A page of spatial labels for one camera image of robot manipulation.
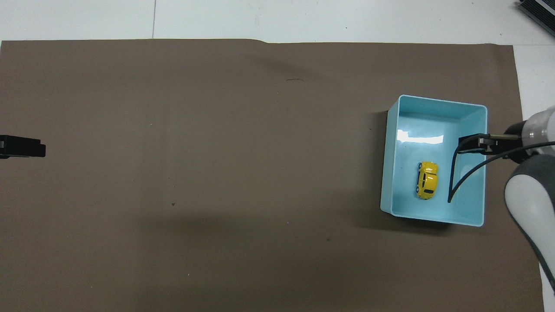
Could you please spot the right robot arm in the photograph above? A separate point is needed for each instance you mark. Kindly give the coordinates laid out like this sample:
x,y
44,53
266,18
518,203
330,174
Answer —
x,y
522,197

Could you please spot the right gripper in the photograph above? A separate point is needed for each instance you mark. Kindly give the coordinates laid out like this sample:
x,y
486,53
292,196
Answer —
x,y
514,128

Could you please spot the yellow toy beetle car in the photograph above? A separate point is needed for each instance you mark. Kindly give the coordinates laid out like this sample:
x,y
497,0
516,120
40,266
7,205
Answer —
x,y
427,180

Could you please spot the light blue plastic box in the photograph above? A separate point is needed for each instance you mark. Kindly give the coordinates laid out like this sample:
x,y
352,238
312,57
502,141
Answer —
x,y
464,203

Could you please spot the black stand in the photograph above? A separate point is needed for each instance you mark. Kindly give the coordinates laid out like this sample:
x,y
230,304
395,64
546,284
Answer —
x,y
540,11

